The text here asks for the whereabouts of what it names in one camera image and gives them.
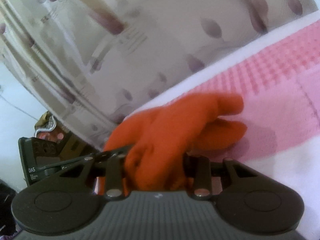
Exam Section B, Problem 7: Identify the red knitted sweater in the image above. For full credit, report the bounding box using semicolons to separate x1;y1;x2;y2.
104;93;247;196

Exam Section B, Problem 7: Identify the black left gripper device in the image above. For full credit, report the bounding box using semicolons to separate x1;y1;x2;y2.
18;136;102;186

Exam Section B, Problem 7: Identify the cluttered items pile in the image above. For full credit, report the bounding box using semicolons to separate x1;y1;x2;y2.
0;110;75;240

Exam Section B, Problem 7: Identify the pink checkered bed sheet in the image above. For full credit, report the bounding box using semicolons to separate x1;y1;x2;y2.
92;12;320;240

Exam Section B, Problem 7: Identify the beige leaf-patterned mattress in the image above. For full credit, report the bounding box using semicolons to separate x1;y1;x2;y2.
1;0;318;149

